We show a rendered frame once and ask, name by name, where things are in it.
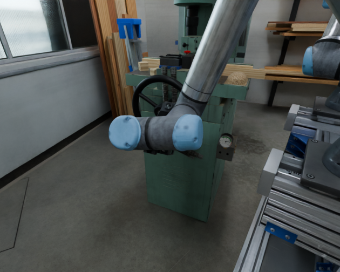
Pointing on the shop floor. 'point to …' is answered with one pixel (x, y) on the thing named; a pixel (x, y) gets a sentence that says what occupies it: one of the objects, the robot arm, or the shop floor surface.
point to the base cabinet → (188, 173)
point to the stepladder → (129, 27)
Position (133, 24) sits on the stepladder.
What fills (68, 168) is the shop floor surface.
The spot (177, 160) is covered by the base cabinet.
